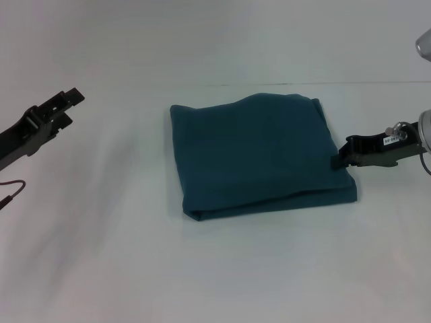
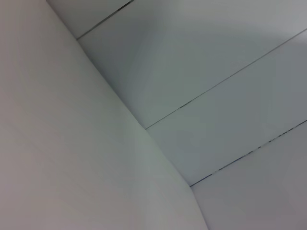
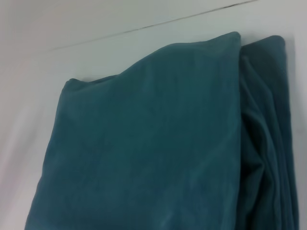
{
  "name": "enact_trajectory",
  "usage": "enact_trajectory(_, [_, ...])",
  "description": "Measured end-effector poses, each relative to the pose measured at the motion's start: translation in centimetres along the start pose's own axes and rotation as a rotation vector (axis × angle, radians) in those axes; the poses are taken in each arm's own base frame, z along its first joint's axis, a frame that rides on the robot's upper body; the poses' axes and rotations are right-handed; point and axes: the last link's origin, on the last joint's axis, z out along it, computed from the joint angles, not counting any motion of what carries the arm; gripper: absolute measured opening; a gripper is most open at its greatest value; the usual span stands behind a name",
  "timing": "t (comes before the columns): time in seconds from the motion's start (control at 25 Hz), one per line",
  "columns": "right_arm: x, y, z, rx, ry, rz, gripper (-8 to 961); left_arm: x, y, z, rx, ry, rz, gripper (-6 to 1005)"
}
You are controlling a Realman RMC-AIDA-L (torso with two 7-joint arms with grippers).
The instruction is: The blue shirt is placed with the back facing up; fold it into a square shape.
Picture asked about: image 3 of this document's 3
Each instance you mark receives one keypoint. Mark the teal blue t-shirt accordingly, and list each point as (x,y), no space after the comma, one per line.
(156,143)

